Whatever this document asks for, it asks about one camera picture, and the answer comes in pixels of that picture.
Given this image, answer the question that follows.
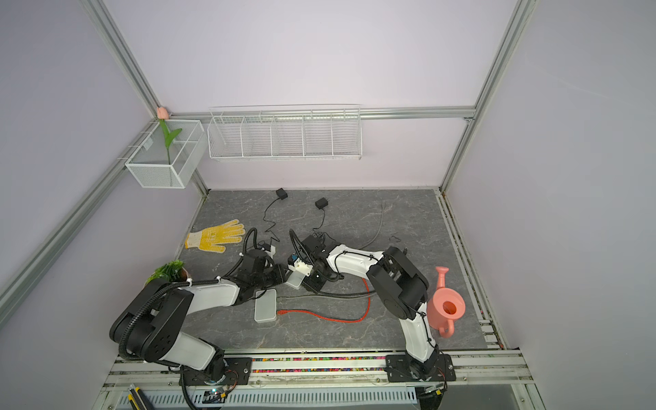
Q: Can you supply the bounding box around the white network switch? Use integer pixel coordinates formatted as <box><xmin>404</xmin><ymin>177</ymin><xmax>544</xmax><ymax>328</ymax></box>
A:
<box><xmin>285</xmin><ymin>272</ymin><xmax>306</xmax><ymax>290</ymax></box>
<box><xmin>254</xmin><ymin>289</ymin><xmax>278</xmax><ymax>324</ymax></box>

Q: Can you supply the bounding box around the black power adapter cable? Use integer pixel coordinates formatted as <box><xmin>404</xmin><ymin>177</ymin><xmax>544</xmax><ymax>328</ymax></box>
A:
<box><xmin>309</xmin><ymin>196</ymin><xmax>330</xmax><ymax>239</ymax></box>
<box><xmin>258</xmin><ymin>187</ymin><xmax>290</xmax><ymax>247</ymax></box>

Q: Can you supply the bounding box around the red ethernet cable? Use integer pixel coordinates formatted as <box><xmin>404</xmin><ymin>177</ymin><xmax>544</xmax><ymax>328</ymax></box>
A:
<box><xmin>276</xmin><ymin>276</ymin><xmax>372</xmax><ymax>324</ymax></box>

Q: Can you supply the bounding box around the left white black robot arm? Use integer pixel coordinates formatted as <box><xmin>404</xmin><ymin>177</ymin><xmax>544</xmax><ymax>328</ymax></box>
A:
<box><xmin>109</xmin><ymin>228</ymin><xmax>288</xmax><ymax>384</ymax></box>

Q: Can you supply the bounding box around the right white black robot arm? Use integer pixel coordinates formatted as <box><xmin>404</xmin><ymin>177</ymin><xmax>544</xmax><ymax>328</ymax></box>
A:
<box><xmin>290</xmin><ymin>235</ymin><xmax>449</xmax><ymax>382</ymax></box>

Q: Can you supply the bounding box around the yellow work glove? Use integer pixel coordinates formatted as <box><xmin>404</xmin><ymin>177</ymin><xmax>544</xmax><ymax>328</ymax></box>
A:
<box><xmin>184</xmin><ymin>220</ymin><xmax>246</xmax><ymax>254</ymax></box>

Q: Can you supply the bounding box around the green potted plant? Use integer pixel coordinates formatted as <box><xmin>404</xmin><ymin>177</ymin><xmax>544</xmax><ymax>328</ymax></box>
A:
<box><xmin>145</xmin><ymin>260</ymin><xmax>188</xmax><ymax>285</ymax></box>

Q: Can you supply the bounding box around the pink watering can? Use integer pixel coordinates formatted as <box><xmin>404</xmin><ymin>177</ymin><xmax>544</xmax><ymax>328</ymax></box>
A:
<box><xmin>427</xmin><ymin>266</ymin><xmax>466</xmax><ymax>338</ymax></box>

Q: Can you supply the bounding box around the small white mesh basket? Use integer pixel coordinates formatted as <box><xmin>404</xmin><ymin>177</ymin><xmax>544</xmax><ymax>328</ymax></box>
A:
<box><xmin>126</xmin><ymin>120</ymin><xmax>208</xmax><ymax>189</ymax></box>

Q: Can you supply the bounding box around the artificial pink tulip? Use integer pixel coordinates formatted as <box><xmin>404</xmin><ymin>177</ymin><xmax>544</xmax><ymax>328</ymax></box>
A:
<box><xmin>156</xmin><ymin>107</ymin><xmax>182</xmax><ymax>165</ymax></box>

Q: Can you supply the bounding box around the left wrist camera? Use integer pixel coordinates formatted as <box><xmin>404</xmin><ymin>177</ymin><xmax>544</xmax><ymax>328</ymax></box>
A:
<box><xmin>258</xmin><ymin>241</ymin><xmax>276</xmax><ymax>257</ymax></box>

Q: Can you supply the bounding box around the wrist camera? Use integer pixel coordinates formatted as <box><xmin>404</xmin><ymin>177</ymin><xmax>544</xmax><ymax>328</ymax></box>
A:
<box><xmin>258</xmin><ymin>241</ymin><xmax>276</xmax><ymax>257</ymax></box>
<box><xmin>287</xmin><ymin>255</ymin><xmax>314</xmax><ymax>277</ymax></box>

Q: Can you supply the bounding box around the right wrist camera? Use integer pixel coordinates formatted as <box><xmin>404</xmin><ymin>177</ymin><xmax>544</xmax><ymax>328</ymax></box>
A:
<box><xmin>287</xmin><ymin>255</ymin><xmax>314</xmax><ymax>277</ymax></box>

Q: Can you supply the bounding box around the long white wire basket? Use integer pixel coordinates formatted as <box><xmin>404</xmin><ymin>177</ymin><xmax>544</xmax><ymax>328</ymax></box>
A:
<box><xmin>208</xmin><ymin>104</ymin><xmax>363</xmax><ymax>161</ymax></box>

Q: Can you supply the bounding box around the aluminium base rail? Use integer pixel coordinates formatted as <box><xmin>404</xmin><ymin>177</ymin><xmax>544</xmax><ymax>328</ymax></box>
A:
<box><xmin>96</xmin><ymin>349</ymin><xmax>536</xmax><ymax>410</ymax></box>

